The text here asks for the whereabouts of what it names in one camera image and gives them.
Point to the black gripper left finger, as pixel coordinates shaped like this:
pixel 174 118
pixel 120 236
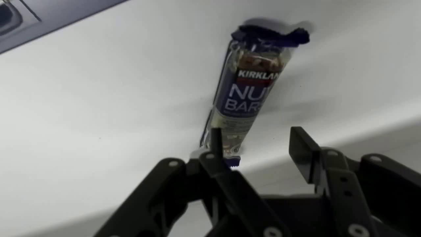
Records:
pixel 219 185

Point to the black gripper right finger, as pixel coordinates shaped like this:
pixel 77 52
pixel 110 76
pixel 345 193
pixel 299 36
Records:
pixel 343 189

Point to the blue nut chocolate bar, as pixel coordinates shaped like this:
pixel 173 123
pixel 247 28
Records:
pixel 245 97

